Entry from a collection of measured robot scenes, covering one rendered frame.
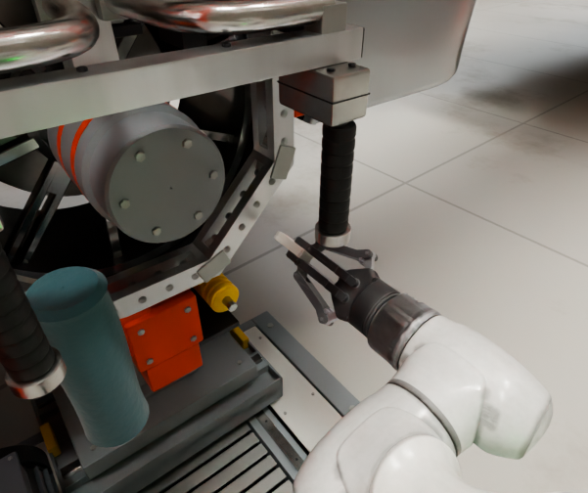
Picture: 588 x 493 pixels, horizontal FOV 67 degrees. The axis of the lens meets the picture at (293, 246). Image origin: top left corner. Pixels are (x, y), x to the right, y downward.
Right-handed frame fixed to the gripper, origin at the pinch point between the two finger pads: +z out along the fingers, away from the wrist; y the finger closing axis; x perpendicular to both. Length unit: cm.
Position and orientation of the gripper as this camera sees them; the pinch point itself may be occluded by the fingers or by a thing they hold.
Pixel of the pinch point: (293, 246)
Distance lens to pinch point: 72.3
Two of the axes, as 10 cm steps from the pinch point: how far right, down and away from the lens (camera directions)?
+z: -6.2, -4.7, 6.3
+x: -5.6, -3.0, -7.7
